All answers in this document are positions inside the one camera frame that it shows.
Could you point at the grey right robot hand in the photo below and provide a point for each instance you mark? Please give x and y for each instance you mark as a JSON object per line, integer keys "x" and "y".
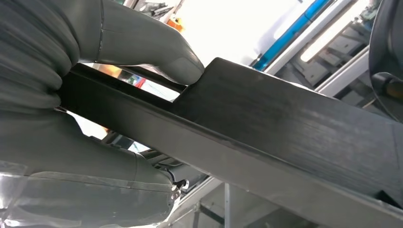
{"x": 78, "y": 188}

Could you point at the orange object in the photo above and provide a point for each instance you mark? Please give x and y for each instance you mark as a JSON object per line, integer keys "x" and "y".
{"x": 175, "y": 24}

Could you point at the blue bar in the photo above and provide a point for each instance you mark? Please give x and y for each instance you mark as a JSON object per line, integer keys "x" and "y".
{"x": 289, "y": 34}

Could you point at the black rounded cover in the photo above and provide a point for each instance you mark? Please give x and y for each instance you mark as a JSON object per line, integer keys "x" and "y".
{"x": 387, "y": 47}

